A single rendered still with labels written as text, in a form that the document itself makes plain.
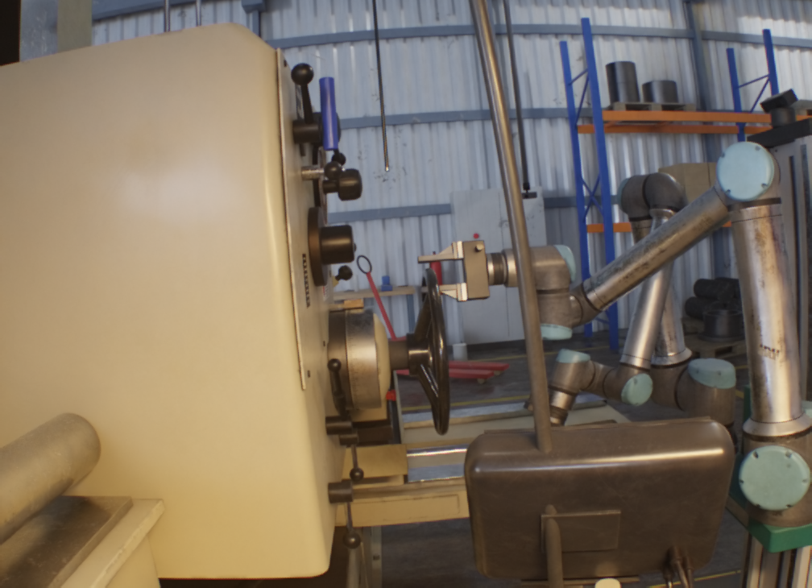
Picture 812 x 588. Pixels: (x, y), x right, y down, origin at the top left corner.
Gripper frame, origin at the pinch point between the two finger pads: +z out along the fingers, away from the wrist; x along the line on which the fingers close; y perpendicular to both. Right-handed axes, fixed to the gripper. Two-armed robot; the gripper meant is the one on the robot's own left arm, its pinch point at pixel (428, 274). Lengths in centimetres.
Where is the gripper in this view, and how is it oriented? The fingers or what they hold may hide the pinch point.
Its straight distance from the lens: 144.1
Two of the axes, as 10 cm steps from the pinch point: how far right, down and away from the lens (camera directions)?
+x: 0.9, 9.9, -1.0
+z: -10.0, 0.8, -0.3
